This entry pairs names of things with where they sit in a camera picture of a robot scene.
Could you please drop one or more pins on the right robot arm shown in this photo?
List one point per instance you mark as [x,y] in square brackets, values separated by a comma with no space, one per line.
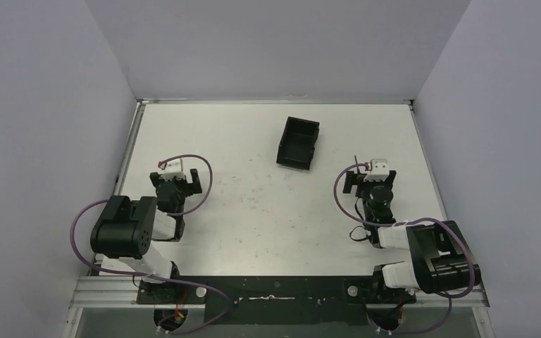
[440,261]

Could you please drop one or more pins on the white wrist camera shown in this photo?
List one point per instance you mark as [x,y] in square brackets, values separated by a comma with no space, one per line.
[377,170]
[172,168]

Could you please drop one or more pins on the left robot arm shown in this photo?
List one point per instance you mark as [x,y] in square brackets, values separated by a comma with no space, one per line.
[127,228]

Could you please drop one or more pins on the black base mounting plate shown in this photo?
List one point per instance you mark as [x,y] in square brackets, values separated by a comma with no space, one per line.
[286,300]

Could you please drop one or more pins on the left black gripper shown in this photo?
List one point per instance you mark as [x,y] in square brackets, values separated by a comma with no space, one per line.
[189,185]

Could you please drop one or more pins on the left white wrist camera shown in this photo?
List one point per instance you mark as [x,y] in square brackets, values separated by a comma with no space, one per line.
[172,168]

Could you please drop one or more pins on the red handled screwdriver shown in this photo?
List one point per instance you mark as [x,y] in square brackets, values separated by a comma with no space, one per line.
[357,163]

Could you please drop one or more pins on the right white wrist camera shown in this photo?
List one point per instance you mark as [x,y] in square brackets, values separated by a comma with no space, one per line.
[377,170]

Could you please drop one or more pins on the black plastic bin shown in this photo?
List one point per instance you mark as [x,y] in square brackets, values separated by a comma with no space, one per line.
[297,145]

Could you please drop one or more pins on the aluminium frame rail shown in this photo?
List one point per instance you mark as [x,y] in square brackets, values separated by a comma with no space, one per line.
[120,292]

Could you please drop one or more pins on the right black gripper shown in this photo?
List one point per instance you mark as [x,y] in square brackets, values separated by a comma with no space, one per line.
[357,179]

